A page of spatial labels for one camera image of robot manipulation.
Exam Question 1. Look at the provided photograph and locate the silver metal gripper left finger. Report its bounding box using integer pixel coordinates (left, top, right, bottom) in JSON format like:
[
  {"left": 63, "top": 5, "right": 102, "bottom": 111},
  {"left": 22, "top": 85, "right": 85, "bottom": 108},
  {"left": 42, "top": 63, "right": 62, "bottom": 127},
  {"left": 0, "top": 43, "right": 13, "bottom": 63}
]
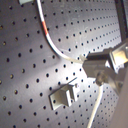
[{"left": 95, "top": 70, "right": 126, "bottom": 95}]

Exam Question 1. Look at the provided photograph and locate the black perforated breadboard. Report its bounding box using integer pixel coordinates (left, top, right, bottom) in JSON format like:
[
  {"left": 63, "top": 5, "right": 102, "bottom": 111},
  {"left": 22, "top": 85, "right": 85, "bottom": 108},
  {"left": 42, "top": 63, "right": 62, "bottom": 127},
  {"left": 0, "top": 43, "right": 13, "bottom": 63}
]
[{"left": 0, "top": 0, "right": 121, "bottom": 128}]

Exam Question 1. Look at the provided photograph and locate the white cable with red band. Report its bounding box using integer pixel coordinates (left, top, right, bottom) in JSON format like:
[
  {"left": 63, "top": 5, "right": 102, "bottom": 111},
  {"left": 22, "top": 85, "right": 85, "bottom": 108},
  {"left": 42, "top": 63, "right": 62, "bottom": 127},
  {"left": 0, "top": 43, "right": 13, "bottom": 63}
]
[{"left": 36, "top": 0, "right": 105, "bottom": 128}]

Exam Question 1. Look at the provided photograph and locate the silver metal cable clip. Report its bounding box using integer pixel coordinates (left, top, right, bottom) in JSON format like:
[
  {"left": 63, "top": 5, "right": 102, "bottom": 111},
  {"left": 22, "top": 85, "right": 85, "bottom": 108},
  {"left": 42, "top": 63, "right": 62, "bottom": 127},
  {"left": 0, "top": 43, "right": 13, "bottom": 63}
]
[{"left": 49, "top": 78, "right": 80, "bottom": 110}]

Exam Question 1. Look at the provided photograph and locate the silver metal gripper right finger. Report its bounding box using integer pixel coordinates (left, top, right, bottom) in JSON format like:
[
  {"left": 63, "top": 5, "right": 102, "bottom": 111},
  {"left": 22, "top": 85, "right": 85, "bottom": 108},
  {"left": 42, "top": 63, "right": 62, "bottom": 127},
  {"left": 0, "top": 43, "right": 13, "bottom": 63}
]
[{"left": 82, "top": 47, "right": 128, "bottom": 74}]

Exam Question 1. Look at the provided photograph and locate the pale clip at top edge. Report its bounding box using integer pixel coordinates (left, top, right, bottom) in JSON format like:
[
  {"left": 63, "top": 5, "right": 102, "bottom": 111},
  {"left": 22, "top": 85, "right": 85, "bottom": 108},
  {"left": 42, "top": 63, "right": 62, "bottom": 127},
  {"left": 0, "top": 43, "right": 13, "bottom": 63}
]
[{"left": 18, "top": 0, "right": 33, "bottom": 5}]

